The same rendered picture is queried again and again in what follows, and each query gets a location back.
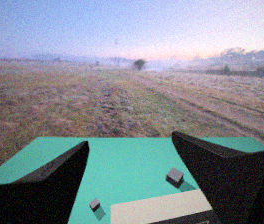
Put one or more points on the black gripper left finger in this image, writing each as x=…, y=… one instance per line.
x=46, y=195

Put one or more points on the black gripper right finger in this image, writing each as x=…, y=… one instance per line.
x=232, y=181

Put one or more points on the small grey block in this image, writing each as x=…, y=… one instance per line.
x=174, y=177
x=94, y=204

